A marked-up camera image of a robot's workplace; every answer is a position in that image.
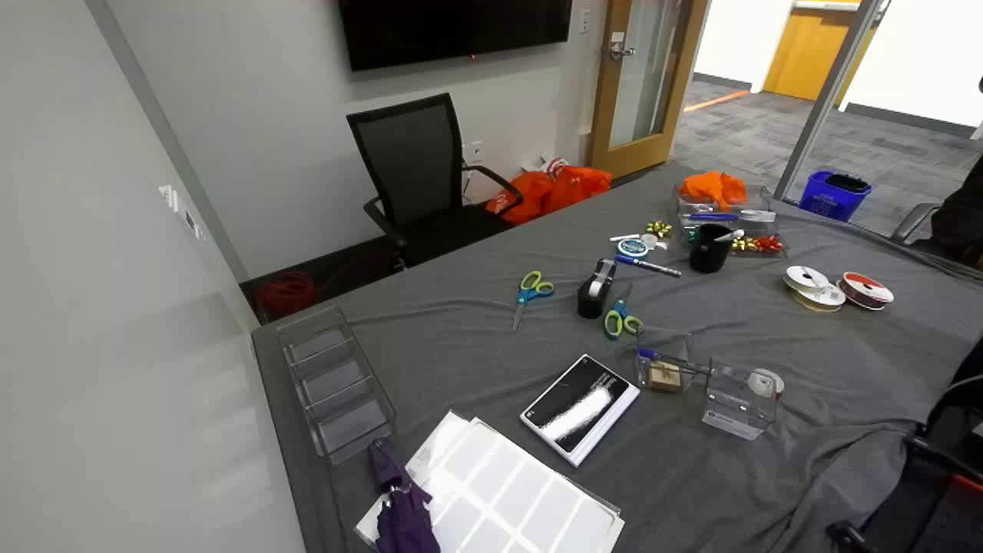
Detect clear sellotape roll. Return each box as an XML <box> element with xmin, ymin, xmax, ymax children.
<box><xmin>743</xmin><ymin>366</ymin><xmax>790</xmax><ymax>402</ymax></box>

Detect clear acrylic container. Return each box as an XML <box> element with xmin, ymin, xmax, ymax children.
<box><xmin>702</xmin><ymin>357</ymin><xmax>790</xmax><ymax>444</ymax></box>

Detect green blue scissors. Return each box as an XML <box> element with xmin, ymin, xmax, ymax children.
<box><xmin>598</xmin><ymin>285</ymin><xmax>646</xmax><ymax>342</ymax></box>
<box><xmin>507</xmin><ymin>267</ymin><xmax>560</xmax><ymax>331</ymax></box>

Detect grey tablecloth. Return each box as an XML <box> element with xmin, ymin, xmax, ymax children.
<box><xmin>249</xmin><ymin>155</ymin><xmax>983</xmax><ymax>553</ymax></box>

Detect orange plastic bag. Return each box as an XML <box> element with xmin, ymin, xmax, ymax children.
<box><xmin>486</xmin><ymin>163</ymin><xmax>619</xmax><ymax>226</ymax></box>

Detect blue ribbon spool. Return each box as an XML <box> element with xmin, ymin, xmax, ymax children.
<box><xmin>609</xmin><ymin>230</ymin><xmax>670</xmax><ymax>260</ymax></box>

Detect black mesh office chair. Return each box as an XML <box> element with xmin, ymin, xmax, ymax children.
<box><xmin>343</xmin><ymin>90</ymin><xmax>527</xmax><ymax>270</ymax></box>

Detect black white tablet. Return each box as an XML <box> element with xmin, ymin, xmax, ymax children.
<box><xmin>517</xmin><ymin>350</ymin><xmax>646</xmax><ymax>471</ymax></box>

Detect blue white pen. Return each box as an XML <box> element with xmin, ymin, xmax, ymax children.
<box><xmin>611</xmin><ymin>252</ymin><xmax>684</xmax><ymax>278</ymax></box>

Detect wooden glass door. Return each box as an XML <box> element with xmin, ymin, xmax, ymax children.
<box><xmin>587</xmin><ymin>0</ymin><xmax>712</xmax><ymax>182</ymax></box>

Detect clear compartment tray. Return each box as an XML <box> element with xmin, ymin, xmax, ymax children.
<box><xmin>273</xmin><ymin>309</ymin><xmax>401</xmax><ymax>468</ymax></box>

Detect small wooden box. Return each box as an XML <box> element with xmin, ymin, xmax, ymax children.
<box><xmin>646</xmin><ymin>358</ymin><xmax>689</xmax><ymax>396</ymax></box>

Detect black mug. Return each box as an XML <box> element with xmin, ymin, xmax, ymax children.
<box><xmin>689</xmin><ymin>220</ymin><xmax>741</xmax><ymax>276</ymax></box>

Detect colourful candy bag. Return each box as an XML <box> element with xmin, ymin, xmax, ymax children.
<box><xmin>677</xmin><ymin>195</ymin><xmax>790</xmax><ymax>260</ymax></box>

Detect orange cloth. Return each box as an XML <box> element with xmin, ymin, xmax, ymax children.
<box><xmin>677</xmin><ymin>170</ymin><xmax>753</xmax><ymax>214</ymax></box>

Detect purple cloth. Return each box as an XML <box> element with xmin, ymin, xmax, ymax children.
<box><xmin>367</xmin><ymin>435</ymin><xmax>446</xmax><ymax>553</ymax></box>

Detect blue bin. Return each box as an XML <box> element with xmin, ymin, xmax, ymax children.
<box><xmin>796</xmin><ymin>170</ymin><xmax>876</xmax><ymax>225</ymax></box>

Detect red white ribbon spool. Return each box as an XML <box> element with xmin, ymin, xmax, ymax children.
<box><xmin>836</xmin><ymin>267</ymin><xmax>896</xmax><ymax>315</ymax></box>

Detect yellow wooden door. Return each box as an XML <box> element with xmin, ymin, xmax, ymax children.
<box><xmin>763</xmin><ymin>3</ymin><xmax>868</xmax><ymax>105</ymax></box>

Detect black wall television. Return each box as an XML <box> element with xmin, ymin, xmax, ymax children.
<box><xmin>336</xmin><ymin>0</ymin><xmax>574</xmax><ymax>72</ymax></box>

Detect white wall plate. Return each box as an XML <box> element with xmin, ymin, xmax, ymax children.
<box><xmin>157</xmin><ymin>182</ymin><xmax>205</xmax><ymax>243</ymax></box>

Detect metal frame post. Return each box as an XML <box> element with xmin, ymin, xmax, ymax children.
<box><xmin>771</xmin><ymin>0</ymin><xmax>893</xmax><ymax>202</ymax></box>

